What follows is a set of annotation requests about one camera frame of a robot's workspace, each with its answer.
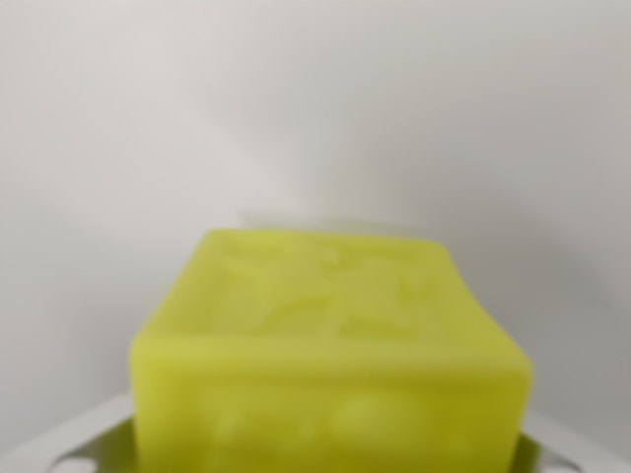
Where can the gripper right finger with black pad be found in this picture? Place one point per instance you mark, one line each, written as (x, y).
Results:
(567, 448)

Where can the yellow cube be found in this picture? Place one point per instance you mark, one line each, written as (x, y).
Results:
(330, 355)

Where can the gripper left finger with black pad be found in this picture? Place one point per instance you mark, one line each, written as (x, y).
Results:
(69, 438)

